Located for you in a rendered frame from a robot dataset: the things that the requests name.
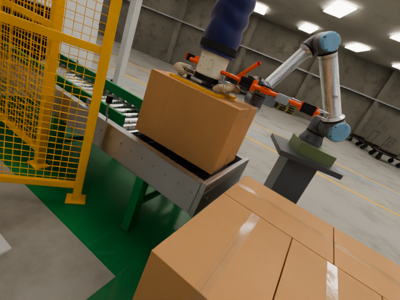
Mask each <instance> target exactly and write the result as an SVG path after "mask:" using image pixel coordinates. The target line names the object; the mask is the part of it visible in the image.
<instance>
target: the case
mask: <svg viewBox="0 0 400 300"><path fill-rule="evenodd" d="M257 110H258V108H257V107H254V106H252V105H250V104H247V103H246V102H243V101H241V100H239V99H237V98H236V99H229V98H226V97H224V99H221V98H215V97H213V96H211V95H209V94H207V93H205V92H203V91H201V90H199V89H196V88H194V87H192V86H190V85H188V84H186V83H183V82H181V81H180V80H177V79H175V78H173V77H171V76H170V72H167V71H161V70H156V69H153V68H152V70H151V73H150V76H149V80H148V84H147V87H146V91H145V95H144V97H143V101H142V105H141V108H140V112H139V116H138V119H137V123H136V127H135V129H136V130H138V131H139V132H141V133H143V134H144V135H146V136H147V137H149V138H151V139H153V140H154V141H156V142H158V143H159V144H161V145H162V146H165V147H166V148H168V149H169V150H171V151H173V152H174V153H176V154H177V155H179V156H181V157H182V158H184V159H186V160H188V161H189V162H191V163H192V164H194V165H196V166H197V167H199V168H201V169H203V170H204V171H206V172H207V173H209V174H213V173H215V172H216V171H217V170H219V169H221V168H222V167H224V166H225V165H227V164H228V163H230V162H232V161H233V160H234V159H235V157H236V154H237V152H238V150H239V148H240V146H241V144H242V142H243V140H244V138H245V136H246V133H247V131H248V129H249V127H250V125H251V123H252V121H253V119H254V117H255V115H256V113H257Z"/></svg>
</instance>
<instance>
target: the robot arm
mask: <svg viewBox="0 0 400 300"><path fill-rule="evenodd" d="M340 42H341V39H340V36H339V34H338V33H336V32H333V31H327V32H320V33H317V34H315V35H313V36H311V37H310V38H308V39H307V40H306V41H305V42H303V43H302V44H301V47H300V49H298V50H297V51H296V52H295V53H294V54H293V55H292V56H291V57H290V58H289V59H288V60H286V61H285V62H284V63H283V64H282V65H281V66H280V67H279V68H278V69H277V70H275V71H274V72H273V73H272V74H271V75H270V76H268V77H267V78H266V79H265V80H264V79H261V78H260V77H257V76H251V75H248V78H250V79H252V80H256V81H259V82H258V84H257V85H259V86H264V87H266V88H268V89H271V90H272V91H273V90H274V89H273V88H274V87H275V86H276V85H277V84H279V83H280V82H281V81H282V80H283V79H284V78H285V77H286V76H288V75H289V74H290V73H291V72H292V71H294V69H296V68H297V67H298V66H299V65H300V64H301V63H302V62H304V61H305V60H306V59H307V58H308V57H313V56H314V55H315V54H316V53H317V57H318V64H319V71H320V83H321V94H322V101H323V111H325V112H327V113H330V115H329V116H328V118H327V120H324V119H322V118H320V117H317V116H314V117H313V119H312V120H311V122H310V124H309V125H308V127H307V129H306V130H305V131H304V132H302V133H301V134H300V135H299V138H300V139H302V140H303V141H304V142H306V143H309V144H310V145H312V146H315V147H317V148H321V146H322V143H323V139H324V137H326V138H328V139H329V140H330V141H333V142H341V141H343V140H345V139H346V138H347V137H348V136H349V134H350V132H351V128H350V126H349V125H348V124H346V123H345V115H344V114H342V110H341V101H340V84H339V67H338V47H339V45H340ZM243 90H245V91H247V92H248V93H247V94H246V95H245V97H244V101H245V102H246V103H247V104H250V105H252V106H254V107H257V108H258V110H257V113H258V112H259V110H260V108H261V106H262V104H263V102H264V100H265V97H266V96H267V95H266V94H264V93H261V92H260V91H259V90H257V89H255V91H251V90H249V89H247V88H243Z"/></svg>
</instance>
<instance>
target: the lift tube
mask: <svg viewBox="0 0 400 300"><path fill-rule="evenodd" d="M256 3H257V0H217V2H216V3H215V5H214V6H213V8H212V11H211V16H210V22H209V24H208V25H207V27H206V29H205V32H204V36H203V37H205V38H208V39H211V40H214V41H216V42H219V43H222V44H223V45H226V46H228V47H230V48H232V49H234V50H236V51H237V50H238V48H239V46H240V43H241V40H242V34H243V32H244V31H245V29H246V28H247V26H248V24H249V16H250V15H251V14H252V13H253V11H254V9H255V6H256ZM199 47H200V48H202V49H206V50H208V51H211V52H213V53H216V54H219V55H221V56H223V57H225V58H228V59H229V60H232V61H234V58H233V57H231V56H229V55H226V54H224V53H222V52H219V51H216V50H215V49H212V48H209V47H207V46H204V45H200V46H199Z"/></svg>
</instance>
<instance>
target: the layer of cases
mask: <svg viewBox="0 0 400 300"><path fill-rule="evenodd" d="M132 300H400V265H397V264H396V263H394V262H393V261H391V260H389V259H388V258H386V257H384V256H382V255H381V254H379V253H378V252H376V251H374V250H372V249H371V248H369V247H367V246H365V245H364V244H362V243H361V242H359V241H357V240H356V239H354V238H352V237H350V236H349V235H347V234H346V233H344V232H342V231H340V230H339V229H337V228H335V227H333V226H332V225H330V224H329V223H327V222H325V221H323V220H322V219H320V218H318V217H317V216H315V215H314V214H311V213H310V212H308V211H307V210H305V209H303V208H301V207H300V206H298V205H296V204H294V203H293V202H291V201H290V200H288V199H286V198H285V197H283V196H281V195H279V194H278V193H276V192H275V191H273V190H271V189H269V188H268V187H266V186H264V185H262V184H261V183H259V182H258V181H256V180H254V179H252V178H251V177H249V176H245V177H244V178H243V179H242V180H240V181H239V182H237V183H236V184H235V185H234V186H233V187H231V188H230V189H229V190H228V191H226V192H225V193H224V194H222V195H221V196H220V197H219V198H217V199H216V200H215V201H214V202H212V203H211V204H209V206H207V207H206V208H205V209H203V210H202V211H201V212H200V213H198V214H197V215H196V216H194V217H193V218H192V219H191V220H189V221H188V222H187V223H186V224H184V225H183V226H182V227H181V228H179V229H178V230H177V231H175V232H174V233H173V234H172V235H170V236H169V237H168V238H167V239H165V240H164V241H163V242H161V243H160V244H159V245H158V246H156V247H155V248H154V249H153V250H152V251H151V253H150V255H149V258H148V261H147V263H146V266H145V268H144V271H143V273H142V276H141V278H140V281H139V284H138V286H137V289H136V292H135V294H134V297H133V299H132Z"/></svg>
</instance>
